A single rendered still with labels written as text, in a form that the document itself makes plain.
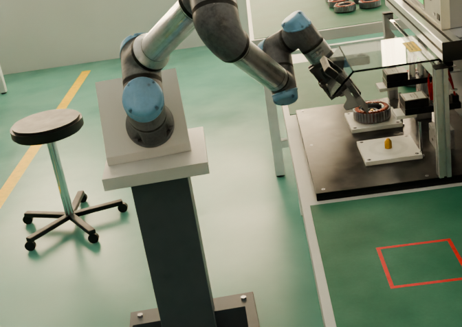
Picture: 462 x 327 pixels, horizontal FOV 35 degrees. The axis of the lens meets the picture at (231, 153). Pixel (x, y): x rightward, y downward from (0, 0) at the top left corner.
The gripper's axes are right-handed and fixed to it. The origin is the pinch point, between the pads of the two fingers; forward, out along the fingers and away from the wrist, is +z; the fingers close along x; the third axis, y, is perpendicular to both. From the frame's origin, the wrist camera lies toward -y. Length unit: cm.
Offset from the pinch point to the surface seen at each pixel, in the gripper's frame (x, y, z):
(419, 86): 0.4, -15.5, 4.9
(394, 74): 3.1, -11.7, -3.6
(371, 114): 5.5, 0.2, 1.6
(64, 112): -121, 123, -40
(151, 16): -447, 132, -19
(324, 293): 85, 24, -4
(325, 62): 30.0, 0.0, -27.0
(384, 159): 31.6, 3.0, 3.7
